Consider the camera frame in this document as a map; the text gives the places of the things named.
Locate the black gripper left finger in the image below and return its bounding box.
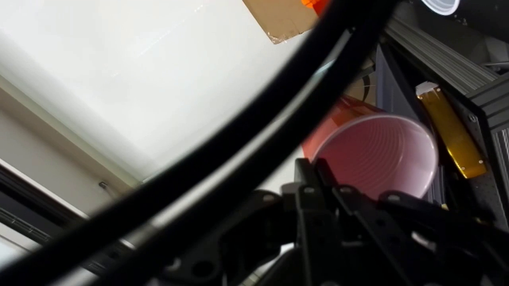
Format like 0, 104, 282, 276
145, 155, 343, 286

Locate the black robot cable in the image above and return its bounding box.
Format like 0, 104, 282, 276
0, 0, 405, 286

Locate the orange toy ball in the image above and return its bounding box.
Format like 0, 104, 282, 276
300, 0, 335, 15

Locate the red plastic cup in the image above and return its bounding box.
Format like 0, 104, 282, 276
301, 93, 441, 201

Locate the brown cardboard sheet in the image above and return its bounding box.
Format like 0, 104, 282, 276
243, 0, 322, 46

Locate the blue plastic cup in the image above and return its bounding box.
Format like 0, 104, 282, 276
421, 0, 464, 17

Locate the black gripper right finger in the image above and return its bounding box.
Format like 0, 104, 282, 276
333, 181, 509, 286

